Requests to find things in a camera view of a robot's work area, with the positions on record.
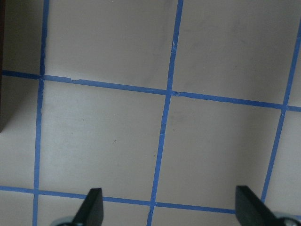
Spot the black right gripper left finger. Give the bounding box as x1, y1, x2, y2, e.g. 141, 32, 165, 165
71, 188, 104, 226

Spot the dark wooden drawer cabinet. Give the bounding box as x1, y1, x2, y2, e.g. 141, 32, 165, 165
0, 0, 6, 132

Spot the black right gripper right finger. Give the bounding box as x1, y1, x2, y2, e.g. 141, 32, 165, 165
235, 186, 284, 226

